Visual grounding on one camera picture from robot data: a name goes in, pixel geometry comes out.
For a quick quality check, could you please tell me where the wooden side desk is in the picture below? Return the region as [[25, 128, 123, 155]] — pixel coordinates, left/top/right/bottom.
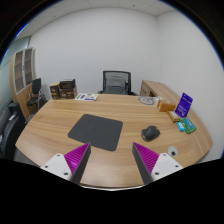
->
[[139, 79, 188, 107]]

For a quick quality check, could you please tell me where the purple standing card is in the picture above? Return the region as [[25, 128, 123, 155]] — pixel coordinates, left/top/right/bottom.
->
[[175, 93, 193, 118]]

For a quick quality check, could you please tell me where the black chair at left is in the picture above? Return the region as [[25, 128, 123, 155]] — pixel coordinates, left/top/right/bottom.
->
[[0, 103, 26, 160]]

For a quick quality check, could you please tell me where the brown cardboard box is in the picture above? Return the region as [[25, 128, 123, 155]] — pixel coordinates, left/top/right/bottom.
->
[[50, 82, 60, 99]]

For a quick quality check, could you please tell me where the dark grey mouse pad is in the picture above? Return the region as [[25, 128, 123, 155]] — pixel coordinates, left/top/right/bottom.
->
[[68, 114, 123, 151]]

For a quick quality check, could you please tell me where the black mesh office chair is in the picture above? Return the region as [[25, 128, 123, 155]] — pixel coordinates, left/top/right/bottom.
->
[[99, 70, 136, 96]]

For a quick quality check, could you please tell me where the black side chair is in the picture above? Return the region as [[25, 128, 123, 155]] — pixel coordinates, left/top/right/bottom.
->
[[27, 78, 46, 109]]

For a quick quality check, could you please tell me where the black computer mouse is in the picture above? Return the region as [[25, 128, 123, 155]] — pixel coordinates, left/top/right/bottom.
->
[[141, 126, 160, 141]]

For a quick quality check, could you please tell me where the round white desk grommet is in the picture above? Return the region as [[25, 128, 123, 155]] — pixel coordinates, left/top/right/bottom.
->
[[168, 146, 178, 157]]

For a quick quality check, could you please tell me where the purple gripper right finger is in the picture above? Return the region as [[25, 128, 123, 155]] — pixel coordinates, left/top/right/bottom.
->
[[131, 141, 184, 186]]

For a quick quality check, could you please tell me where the orange brown box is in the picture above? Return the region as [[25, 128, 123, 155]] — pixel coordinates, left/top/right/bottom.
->
[[157, 100, 176, 112]]

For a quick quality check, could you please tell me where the green packet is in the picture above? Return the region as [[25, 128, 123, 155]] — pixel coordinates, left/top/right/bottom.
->
[[180, 117, 196, 134]]

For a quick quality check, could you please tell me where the yellow brown small box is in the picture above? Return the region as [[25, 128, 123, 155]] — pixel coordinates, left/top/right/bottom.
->
[[167, 111, 180, 122]]

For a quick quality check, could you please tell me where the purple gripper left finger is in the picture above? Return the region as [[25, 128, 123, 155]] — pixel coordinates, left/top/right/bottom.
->
[[40, 142, 92, 186]]

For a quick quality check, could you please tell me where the green white booklet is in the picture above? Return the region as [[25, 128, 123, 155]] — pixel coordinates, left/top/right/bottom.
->
[[75, 93, 99, 101]]

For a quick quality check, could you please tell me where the blue small packet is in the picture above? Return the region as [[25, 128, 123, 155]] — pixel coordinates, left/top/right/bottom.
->
[[177, 122, 185, 132]]

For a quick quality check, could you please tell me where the wooden bookshelf cabinet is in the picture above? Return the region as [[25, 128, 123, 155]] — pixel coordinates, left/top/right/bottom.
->
[[9, 48, 36, 118]]

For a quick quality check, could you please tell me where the black printer box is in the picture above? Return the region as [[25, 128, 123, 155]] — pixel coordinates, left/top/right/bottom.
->
[[60, 79, 77, 99]]

